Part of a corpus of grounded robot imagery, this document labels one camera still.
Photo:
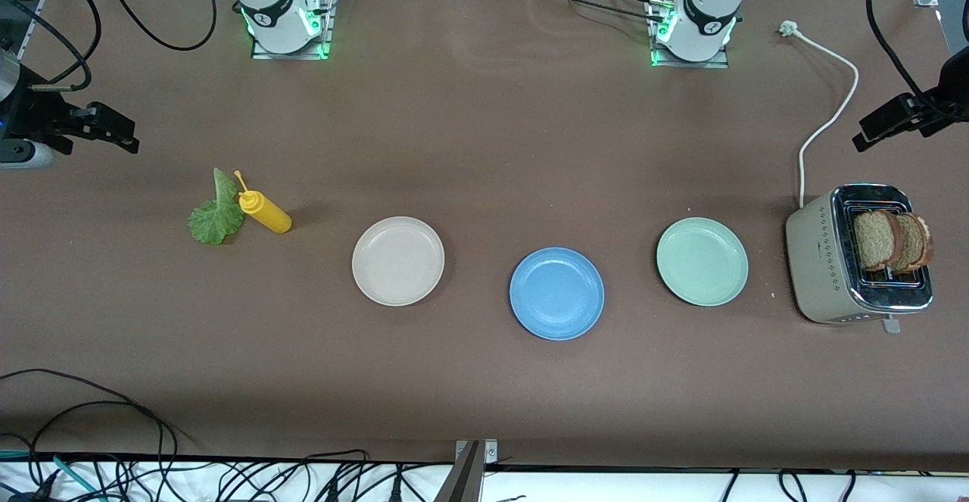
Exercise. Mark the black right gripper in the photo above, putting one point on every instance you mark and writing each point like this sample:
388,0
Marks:
32,110

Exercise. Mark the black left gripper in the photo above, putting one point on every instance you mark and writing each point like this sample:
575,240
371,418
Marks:
951,91

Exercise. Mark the brown bread slice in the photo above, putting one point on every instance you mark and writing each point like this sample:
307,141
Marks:
874,241
917,243

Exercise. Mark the green lettuce leaf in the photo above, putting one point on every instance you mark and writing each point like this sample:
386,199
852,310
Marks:
214,222

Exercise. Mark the light green plate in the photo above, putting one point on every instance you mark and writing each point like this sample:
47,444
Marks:
702,260

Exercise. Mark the cream white plate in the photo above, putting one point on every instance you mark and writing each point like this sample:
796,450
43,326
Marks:
397,260

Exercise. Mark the blue plate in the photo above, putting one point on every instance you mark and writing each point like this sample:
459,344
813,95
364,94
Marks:
556,294

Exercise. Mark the beige steel toaster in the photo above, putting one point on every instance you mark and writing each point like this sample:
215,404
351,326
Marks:
817,267

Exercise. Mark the yellow squeeze bottle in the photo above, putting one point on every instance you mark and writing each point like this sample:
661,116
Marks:
269,216

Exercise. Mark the aluminium table edge rail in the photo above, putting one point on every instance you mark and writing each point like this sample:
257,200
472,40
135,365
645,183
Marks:
26,36

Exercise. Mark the metal table edge bracket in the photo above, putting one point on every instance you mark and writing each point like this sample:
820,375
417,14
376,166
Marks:
465,479

